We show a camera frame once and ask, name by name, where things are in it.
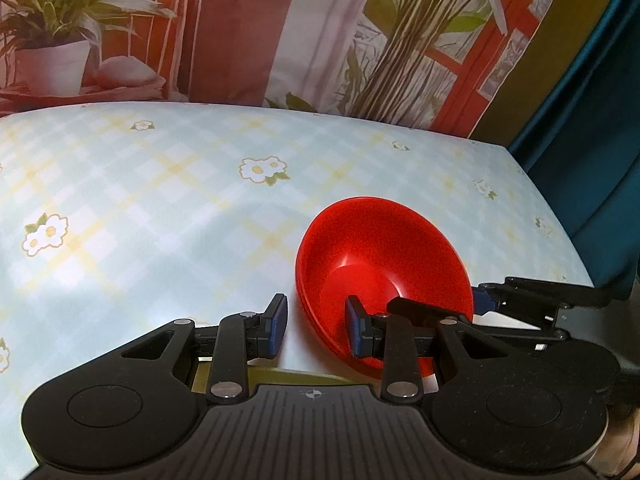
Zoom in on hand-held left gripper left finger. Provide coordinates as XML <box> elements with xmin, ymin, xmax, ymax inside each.
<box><xmin>120</xmin><ymin>294</ymin><xmax>290</xmax><ymax>405</ymax></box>

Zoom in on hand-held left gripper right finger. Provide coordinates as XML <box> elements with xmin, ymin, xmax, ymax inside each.
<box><xmin>345</xmin><ymin>296</ymin><xmax>511</xmax><ymax>405</ymax></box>

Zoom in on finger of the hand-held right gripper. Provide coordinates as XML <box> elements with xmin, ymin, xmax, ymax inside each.
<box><xmin>387</xmin><ymin>297</ymin><xmax>571</xmax><ymax>345</ymax></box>
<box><xmin>472</xmin><ymin>277</ymin><xmax>608</xmax><ymax>328</ymax></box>

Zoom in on green plastic plate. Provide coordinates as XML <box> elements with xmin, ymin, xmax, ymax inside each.
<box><xmin>190</xmin><ymin>360</ymin><xmax>373</xmax><ymax>393</ymax></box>

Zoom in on red plastic bowl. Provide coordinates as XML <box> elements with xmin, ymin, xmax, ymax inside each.
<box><xmin>295</xmin><ymin>197</ymin><xmax>475</xmax><ymax>380</ymax></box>

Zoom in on person's right hand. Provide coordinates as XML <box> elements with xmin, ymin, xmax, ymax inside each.
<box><xmin>592</xmin><ymin>402</ymin><xmax>640</xmax><ymax>477</ymax></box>

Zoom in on floral checked tablecloth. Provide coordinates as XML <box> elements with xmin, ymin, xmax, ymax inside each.
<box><xmin>0</xmin><ymin>102</ymin><xmax>596</xmax><ymax>471</ymax></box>

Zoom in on teal curtain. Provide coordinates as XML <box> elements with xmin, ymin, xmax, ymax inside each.
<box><xmin>507</xmin><ymin>0</ymin><xmax>640</xmax><ymax>301</ymax></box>

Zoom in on printed plant backdrop cloth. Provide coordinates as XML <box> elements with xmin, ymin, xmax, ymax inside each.
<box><xmin>0</xmin><ymin>0</ymin><xmax>623</xmax><ymax>141</ymax></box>

